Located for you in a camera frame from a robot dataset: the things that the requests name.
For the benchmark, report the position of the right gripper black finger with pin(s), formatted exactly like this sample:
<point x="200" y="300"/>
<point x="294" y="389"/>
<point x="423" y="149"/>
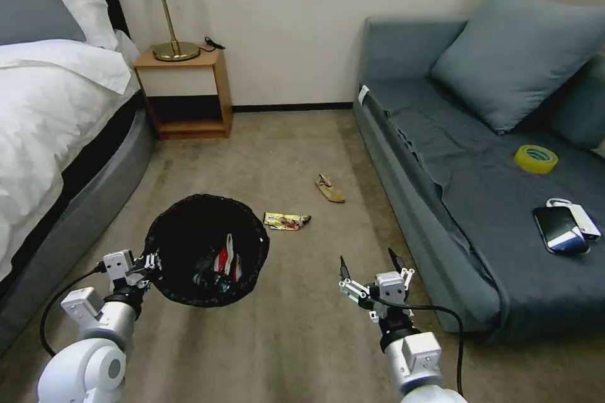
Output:
<point x="349" y="282"/>
<point x="400" y="265"/>

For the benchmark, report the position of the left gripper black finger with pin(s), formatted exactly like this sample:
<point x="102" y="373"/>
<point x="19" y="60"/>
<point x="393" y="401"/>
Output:
<point x="142" y="282"/>
<point x="150" y="261"/>

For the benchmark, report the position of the black mesh trash bin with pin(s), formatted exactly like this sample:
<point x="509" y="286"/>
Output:
<point x="189" y="233"/>

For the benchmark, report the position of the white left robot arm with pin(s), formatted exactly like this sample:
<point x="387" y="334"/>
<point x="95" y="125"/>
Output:
<point x="85" y="367"/>

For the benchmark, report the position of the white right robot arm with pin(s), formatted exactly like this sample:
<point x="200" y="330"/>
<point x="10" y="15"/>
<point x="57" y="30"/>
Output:
<point x="416" y="365"/>

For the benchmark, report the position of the black crumpled trash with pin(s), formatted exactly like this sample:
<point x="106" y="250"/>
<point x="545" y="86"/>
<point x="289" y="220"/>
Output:
<point x="208" y="276"/>

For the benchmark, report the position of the red white snack wrapper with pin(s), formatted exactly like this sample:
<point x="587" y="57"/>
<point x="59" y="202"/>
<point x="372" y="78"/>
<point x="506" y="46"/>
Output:
<point x="228" y="261"/>

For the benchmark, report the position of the blue-grey sofa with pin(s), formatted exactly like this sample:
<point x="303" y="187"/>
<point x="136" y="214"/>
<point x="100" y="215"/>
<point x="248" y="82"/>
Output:
<point x="416" y="186"/>

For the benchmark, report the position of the yellow brown snack wrapper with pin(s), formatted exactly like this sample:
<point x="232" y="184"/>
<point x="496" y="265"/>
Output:
<point x="286" y="220"/>

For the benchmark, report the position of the grey bed base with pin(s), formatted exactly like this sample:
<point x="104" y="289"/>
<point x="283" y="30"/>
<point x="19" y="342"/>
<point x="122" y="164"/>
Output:
<point x="108" y="176"/>

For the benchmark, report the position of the brown crumpled paper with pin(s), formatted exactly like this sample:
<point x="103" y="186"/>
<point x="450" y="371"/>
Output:
<point x="331" y="189"/>

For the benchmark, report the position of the black smartphone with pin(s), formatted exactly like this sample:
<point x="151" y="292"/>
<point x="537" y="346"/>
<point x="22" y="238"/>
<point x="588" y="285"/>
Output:
<point x="555" y="226"/>

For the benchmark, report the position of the yellow tape roll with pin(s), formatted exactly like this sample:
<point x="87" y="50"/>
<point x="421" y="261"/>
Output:
<point x="534" y="161"/>

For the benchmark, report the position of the white sofa label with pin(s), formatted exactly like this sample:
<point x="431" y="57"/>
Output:
<point x="363" y="94"/>

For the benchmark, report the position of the white duvet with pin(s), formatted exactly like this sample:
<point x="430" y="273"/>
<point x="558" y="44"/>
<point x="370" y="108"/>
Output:
<point x="52" y="110"/>

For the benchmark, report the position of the white power bank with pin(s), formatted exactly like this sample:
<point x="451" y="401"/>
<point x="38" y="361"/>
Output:
<point x="588" y="223"/>

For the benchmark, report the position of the wooden nightstand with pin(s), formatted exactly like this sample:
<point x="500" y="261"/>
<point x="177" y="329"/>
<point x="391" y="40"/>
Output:
<point x="189" y="67"/>

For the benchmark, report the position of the large blue-grey cushion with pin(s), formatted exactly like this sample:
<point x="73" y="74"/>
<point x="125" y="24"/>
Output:
<point x="515" y="58"/>

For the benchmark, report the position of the flat blue-grey cushion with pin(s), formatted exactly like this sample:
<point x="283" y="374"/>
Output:
<point x="583" y="110"/>

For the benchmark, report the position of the brass table lamp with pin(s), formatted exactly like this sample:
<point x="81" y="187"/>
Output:
<point x="168" y="11"/>

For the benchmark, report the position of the black headboard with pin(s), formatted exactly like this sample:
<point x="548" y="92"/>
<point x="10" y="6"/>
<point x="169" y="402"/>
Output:
<point x="113" y="1"/>

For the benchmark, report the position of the grey pillow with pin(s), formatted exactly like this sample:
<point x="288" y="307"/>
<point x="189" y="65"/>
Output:
<point x="33" y="1"/>

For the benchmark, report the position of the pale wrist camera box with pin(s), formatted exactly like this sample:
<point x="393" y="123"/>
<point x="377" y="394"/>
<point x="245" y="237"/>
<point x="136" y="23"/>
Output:
<point x="391" y="286"/>
<point x="118" y="265"/>

